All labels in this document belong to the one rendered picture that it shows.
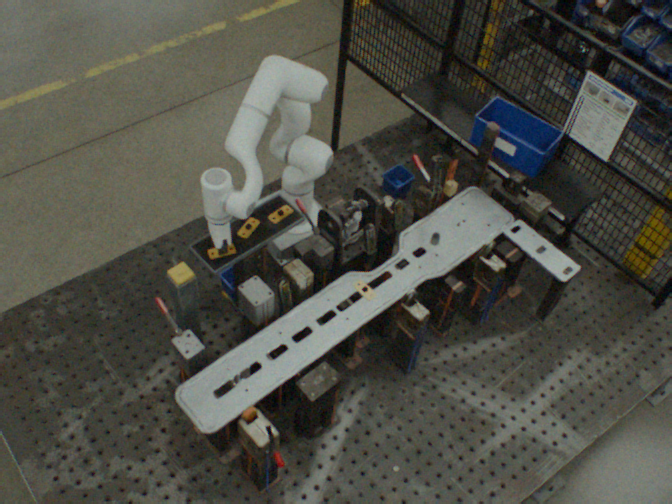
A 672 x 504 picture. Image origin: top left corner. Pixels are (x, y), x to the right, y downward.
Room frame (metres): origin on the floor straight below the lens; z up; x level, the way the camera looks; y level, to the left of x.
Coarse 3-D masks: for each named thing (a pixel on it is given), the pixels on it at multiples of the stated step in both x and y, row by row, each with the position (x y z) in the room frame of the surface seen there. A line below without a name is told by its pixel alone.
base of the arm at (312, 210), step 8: (312, 192) 1.87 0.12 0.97; (288, 200) 1.83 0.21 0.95; (304, 200) 1.83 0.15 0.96; (312, 200) 1.88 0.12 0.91; (296, 208) 1.82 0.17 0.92; (312, 208) 1.92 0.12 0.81; (312, 216) 1.88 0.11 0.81; (304, 224) 1.84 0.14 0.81; (288, 232) 1.79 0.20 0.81; (296, 232) 1.79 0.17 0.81; (304, 232) 1.80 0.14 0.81
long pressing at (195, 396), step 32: (480, 192) 1.94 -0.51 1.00; (416, 224) 1.74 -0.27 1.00; (448, 224) 1.76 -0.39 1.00; (480, 224) 1.78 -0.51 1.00; (448, 256) 1.61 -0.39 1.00; (352, 288) 1.43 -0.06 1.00; (384, 288) 1.44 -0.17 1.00; (288, 320) 1.27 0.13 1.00; (352, 320) 1.30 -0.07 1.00; (256, 352) 1.14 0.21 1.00; (288, 352) 1.15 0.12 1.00; (320, 352) 1.17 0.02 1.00; (192, 384) 1.01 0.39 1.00; (256, 384) 1.03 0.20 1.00; (192, 416) 0.91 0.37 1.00; (224, 416) 0.92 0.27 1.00
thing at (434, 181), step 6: (432, 156) 1.89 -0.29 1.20; (438, 156) 1.88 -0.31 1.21; (432, 162) 1.86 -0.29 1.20; (438, 162) 1.86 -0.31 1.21; (444, 162) 1.85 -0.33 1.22; (432, 168) 1.86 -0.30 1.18; (438, 168) 1.88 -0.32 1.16; (432, 174) 1.85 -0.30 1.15; (438, 174) 1.87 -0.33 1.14; (432, 180) 1.85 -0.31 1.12; (438, 180) 1.87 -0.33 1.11; (432, 186) 1.85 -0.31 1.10; (438, 186) 1.86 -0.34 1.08; (432, 192) 1.84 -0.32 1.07; (438, 192) 1.86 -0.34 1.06
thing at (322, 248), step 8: (312, 240) 1.55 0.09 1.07; (320, 240) 1.56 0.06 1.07; (320, 248) 1.52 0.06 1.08; (328, 248) 1.52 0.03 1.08; (312, 256) 1.51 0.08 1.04; (320, 256) 1.49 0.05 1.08; (328, 256) 1.51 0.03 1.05; (312, 264) 1.51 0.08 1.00; (320, 264) 1.49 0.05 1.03; (328, 264) 1.51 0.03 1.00; (320, 272) 1.49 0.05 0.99; (328, 272) 1.53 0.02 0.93; (320, 280) 1.50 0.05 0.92; (320, 288) 1.51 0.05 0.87; (328, 312) 1.52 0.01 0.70
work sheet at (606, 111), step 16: (592, 80) 2.14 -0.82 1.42; (608, 80) 2.10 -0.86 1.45; (576, 96) 2.16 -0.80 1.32; (592, 96) 2.13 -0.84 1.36; (608, 96) 2.09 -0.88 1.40; (624, 96) 2.05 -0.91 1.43; (592, 112) 2.11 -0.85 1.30; (608, 112) 2.07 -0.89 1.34; (624, 112) 2.04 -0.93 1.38; (576, 128) 2.13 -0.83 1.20; (592, 128) 2.09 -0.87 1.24; (608, 128) 2.05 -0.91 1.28; (624, 128) 2.02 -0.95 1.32; (592, 144) 2.07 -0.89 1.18; (608, 144) 2.04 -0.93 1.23; (608, 160) 2.02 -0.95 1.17
